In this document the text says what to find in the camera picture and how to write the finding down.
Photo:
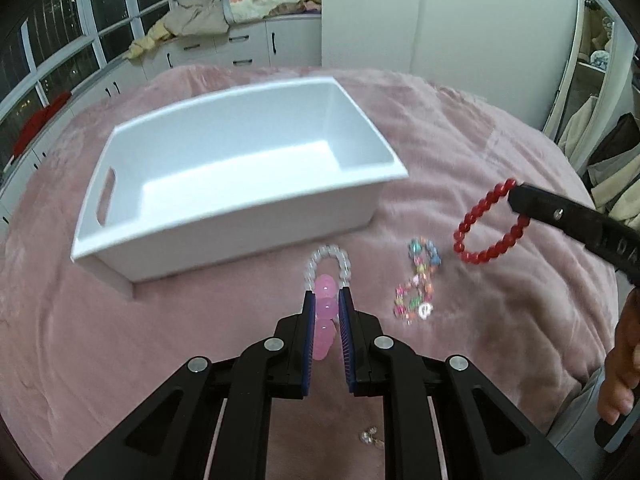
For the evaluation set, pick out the large window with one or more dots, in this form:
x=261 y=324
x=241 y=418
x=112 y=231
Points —
x=58 y=44

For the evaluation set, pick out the white wardrobe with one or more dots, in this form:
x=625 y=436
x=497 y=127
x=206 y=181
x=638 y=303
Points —
x=512 y=53

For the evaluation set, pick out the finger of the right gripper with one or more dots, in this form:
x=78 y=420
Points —
x=551 y=209

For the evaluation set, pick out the hanging clothes at right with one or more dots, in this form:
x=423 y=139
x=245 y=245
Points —
x=612 y=173

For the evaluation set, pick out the silver pearl hair clip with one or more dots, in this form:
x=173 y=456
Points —
x=370 y=437

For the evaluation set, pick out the white drawer cabinet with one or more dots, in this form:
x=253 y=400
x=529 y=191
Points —
x=290 y=40

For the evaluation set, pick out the pile of clothes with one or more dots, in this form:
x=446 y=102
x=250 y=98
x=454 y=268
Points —
x=213 y=18

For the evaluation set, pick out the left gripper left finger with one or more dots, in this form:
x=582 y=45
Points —
x=210 y=420

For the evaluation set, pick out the red cushion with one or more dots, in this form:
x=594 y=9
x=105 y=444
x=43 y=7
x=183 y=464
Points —
x=38 y=120

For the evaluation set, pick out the white open shelf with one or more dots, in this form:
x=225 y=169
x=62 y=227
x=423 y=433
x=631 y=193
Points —
x=595 y=87

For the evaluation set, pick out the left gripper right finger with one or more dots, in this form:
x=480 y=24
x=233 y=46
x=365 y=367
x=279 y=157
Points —
x=442 y=419

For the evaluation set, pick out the white storage box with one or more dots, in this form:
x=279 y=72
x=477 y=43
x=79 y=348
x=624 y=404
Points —
x=230 y=174

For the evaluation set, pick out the person's right hand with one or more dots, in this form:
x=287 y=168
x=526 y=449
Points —
x=622 y=365

